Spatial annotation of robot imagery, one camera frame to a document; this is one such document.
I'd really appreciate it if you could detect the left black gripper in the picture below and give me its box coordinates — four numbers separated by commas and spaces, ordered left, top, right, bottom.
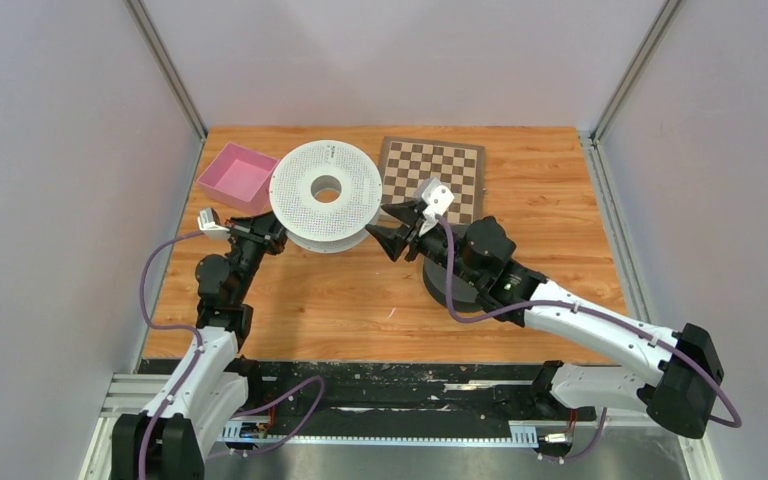
223, 202, 296, 304

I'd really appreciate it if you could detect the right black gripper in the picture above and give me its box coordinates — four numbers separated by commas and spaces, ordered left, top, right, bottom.
366, 202, 481, 288

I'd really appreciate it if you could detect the white cable spool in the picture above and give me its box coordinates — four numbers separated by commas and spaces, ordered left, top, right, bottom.
269, 140, 383, 254

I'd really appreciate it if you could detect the black cable spool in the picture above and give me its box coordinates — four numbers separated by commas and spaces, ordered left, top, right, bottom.
422, 259, 482, 313

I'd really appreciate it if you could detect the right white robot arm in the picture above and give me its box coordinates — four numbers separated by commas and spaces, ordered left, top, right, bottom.
365, 200, 742, 439

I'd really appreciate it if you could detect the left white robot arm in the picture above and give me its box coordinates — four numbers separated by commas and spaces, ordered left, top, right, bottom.
110, 208, 288, 479

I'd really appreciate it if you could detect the pink plastic box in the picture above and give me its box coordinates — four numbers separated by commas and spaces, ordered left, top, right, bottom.
196, 143, 279, 215

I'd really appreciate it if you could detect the wooden chessboard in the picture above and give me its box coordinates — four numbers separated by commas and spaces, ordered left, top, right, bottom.
379, 136, 486, 225

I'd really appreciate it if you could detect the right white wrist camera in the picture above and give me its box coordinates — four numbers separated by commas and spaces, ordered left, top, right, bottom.
415, 176, 454, 237

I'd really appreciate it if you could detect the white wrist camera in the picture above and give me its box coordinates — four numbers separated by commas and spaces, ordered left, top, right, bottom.
197, 208, 230, 241
415, 176, 454, 237

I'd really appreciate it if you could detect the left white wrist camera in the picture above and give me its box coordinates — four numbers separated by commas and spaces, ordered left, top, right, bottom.
197, 208, 230, 241

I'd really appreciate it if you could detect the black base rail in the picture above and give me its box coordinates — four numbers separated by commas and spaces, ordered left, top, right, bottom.
138, 359, 624, 442

